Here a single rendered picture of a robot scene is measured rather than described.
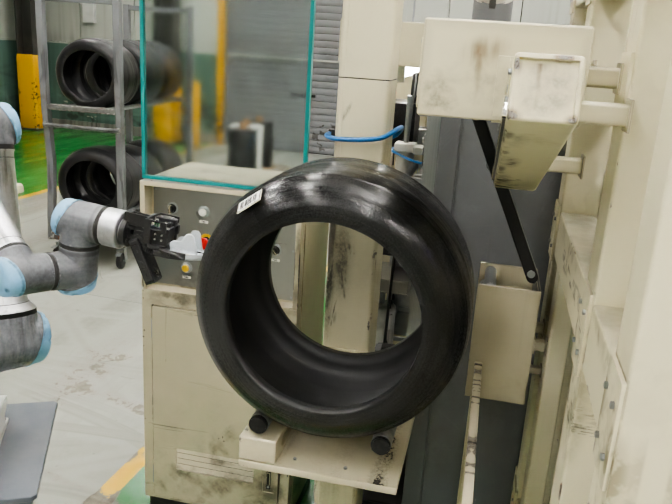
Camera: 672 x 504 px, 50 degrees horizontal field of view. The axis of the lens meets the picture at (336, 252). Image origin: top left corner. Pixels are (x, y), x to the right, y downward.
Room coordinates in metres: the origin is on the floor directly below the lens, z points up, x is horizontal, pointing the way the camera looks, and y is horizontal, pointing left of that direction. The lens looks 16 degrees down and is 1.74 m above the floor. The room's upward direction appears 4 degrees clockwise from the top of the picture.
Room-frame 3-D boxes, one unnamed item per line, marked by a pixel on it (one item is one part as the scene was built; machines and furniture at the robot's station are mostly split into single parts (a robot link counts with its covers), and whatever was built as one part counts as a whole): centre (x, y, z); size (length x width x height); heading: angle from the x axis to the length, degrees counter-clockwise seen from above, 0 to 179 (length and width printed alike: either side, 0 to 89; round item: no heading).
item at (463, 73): (1.40, -0.29, 1.71); 0.61 x 0.25 x 0.15; 168
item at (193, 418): (2.42, 0.35, 0.63); 0.56 x 0.41 x 1.27; 78
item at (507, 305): (1.72, -0.44, 1.05); 0.20 x 0.15 x 0.30; 168
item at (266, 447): (1.61, 0.11, 0.84); 0.36 x 0.09 x 0.06; 168
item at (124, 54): (5.71, 1.74, 0.96); 1.36 x 0.71 x 1.92; 165
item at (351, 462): (1.58, -0.02, 0.80); 0.37 x 0.36 x 0.02; 78
